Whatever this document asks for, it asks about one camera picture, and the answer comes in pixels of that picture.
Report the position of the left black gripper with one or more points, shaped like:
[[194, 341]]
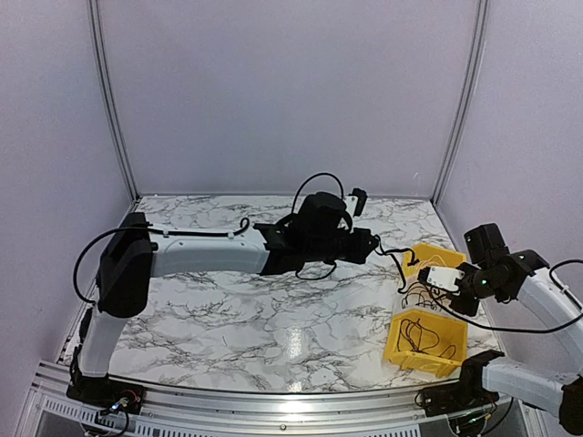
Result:
[[361, 252]]

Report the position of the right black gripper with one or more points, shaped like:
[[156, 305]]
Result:
[[469, 309]]

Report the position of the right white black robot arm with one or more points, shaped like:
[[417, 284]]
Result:
[[526, 277]]

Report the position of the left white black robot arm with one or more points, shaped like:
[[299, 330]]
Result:
[[320, 229]]

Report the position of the clear plastic storage bin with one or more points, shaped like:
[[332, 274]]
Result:
[[417, 296]]

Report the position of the near yellow storage bin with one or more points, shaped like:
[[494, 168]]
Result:
[[429, 342]]

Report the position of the yellow storage bin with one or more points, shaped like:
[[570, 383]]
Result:
[[429, 342], [426, 255]]

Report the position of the far yellow storage bin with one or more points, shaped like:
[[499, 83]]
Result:
[[426, 255]]

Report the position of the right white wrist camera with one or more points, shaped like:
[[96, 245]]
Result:
[[443, 278]]

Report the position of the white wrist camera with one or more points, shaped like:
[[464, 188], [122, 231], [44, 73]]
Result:
[[355, 202], [443, 278]]

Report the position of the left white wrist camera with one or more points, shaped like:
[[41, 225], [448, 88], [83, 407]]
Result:
[[355, 202]]

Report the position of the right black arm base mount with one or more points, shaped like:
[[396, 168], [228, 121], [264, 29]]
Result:
[[453, 397]]

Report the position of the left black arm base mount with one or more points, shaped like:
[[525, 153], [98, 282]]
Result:
[[104, 393]]

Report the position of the aluminium front frame rail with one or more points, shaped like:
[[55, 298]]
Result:
[[179, 411]]

